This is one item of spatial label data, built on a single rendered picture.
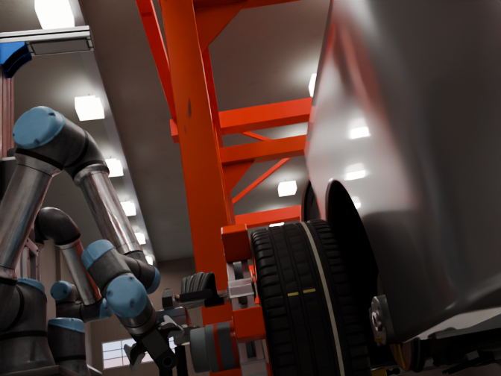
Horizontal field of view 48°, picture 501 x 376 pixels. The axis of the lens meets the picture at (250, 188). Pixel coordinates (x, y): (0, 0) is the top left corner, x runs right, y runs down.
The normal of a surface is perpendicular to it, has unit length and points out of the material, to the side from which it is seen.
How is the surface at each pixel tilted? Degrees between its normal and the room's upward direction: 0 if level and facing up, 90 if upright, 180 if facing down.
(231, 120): 90
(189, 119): 90
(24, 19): 180
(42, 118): 83
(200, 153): 90
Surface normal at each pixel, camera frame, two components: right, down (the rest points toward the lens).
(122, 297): -0.04, -0.55
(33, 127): -0.30, -0.43
